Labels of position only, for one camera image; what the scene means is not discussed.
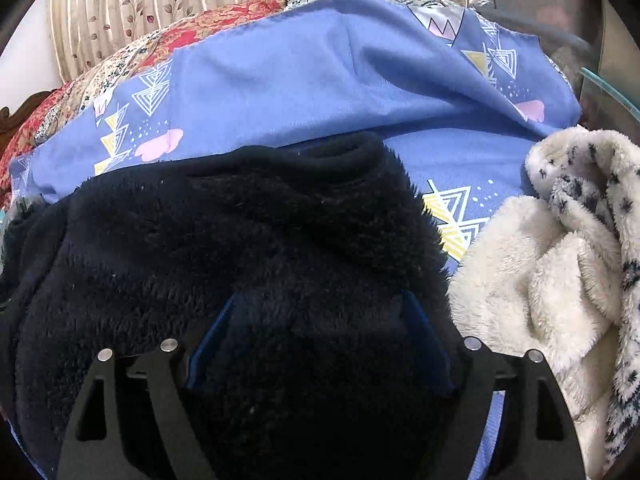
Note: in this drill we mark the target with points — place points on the white spotted fleece garment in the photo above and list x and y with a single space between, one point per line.
525 270

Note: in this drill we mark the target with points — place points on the red floral quilt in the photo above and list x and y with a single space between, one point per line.
210 25

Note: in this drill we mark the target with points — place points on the navy fleece garment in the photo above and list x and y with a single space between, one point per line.
250 240

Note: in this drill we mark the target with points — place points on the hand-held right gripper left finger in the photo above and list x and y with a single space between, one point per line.
200 360

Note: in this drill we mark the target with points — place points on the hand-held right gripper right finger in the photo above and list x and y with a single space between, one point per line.
425 340

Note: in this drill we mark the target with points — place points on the clear plastic storage box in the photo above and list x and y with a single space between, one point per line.
550 10

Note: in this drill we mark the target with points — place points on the blue geometric print bedsheet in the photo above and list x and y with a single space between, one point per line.
300 85

